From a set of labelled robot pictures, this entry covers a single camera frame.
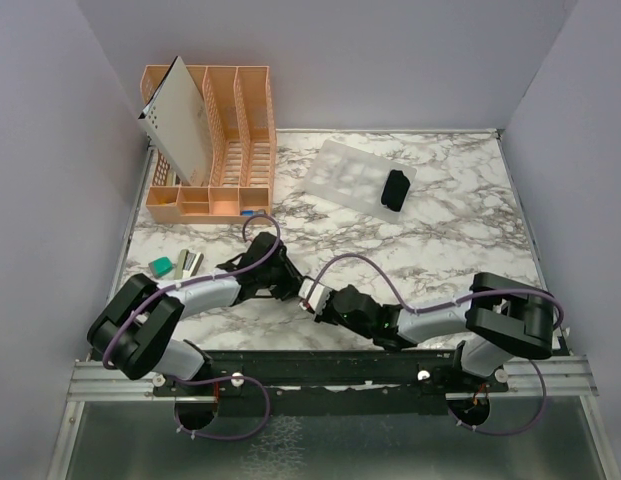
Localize white booklet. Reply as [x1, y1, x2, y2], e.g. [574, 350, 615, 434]
[138, 56, 213, 186]

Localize grey green stapler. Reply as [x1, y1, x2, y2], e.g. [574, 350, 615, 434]
[174, 249, 204, 280]

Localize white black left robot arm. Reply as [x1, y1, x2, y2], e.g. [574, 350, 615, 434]
[87, 232, 304, 395]

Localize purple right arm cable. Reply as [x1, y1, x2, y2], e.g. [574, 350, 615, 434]
[302, 253, 566, 436]

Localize green eraser block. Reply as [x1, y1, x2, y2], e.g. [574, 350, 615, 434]
[148, 257, 174, 278]

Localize clear plastic box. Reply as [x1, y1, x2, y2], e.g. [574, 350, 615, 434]
[302, 140, 417, 223]

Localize black white boxer briefs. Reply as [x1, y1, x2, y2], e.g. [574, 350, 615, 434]
[380, 169, 411, 212]

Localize orange plastic desk organizer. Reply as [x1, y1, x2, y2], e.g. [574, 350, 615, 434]
[146, 65, 277, 224]

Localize aluminium frame rail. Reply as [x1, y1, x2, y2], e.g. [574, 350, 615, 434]
[66, 361, 215, 403]

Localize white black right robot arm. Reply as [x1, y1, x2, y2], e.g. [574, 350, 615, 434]
[299, 272, 564, 391]

